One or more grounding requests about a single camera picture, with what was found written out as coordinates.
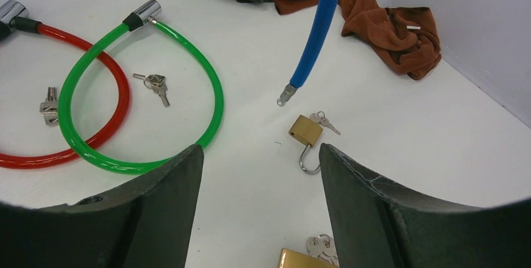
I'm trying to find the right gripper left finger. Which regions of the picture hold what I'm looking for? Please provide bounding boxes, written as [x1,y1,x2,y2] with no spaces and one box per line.
[1,145,204,267]

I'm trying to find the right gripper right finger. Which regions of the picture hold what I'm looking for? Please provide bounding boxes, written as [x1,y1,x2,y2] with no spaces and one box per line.
[319,143,530,267]

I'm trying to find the green cable lock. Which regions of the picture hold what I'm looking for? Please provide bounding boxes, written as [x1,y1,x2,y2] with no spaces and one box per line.
[58,0,225,176]

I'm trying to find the red cable lock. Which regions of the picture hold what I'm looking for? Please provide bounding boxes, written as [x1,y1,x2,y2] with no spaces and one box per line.
[0,0,131,170]

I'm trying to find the blue cable lock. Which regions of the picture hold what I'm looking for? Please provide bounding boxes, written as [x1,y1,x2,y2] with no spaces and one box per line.
[277,0,338,106]

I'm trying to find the green lock loose keys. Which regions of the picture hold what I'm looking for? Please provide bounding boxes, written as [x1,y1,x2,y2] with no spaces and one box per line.
[132,73,170,107]

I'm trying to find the loose silver key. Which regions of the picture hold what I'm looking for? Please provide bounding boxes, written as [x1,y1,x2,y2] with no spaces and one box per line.
[39,86,58,126]

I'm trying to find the small brass padlock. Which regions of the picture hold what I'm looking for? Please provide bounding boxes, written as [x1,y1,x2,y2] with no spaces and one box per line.
[288,111,341,175]

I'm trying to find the brown towel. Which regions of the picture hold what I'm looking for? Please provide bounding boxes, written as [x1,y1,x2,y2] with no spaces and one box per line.
[273,0,441,80]

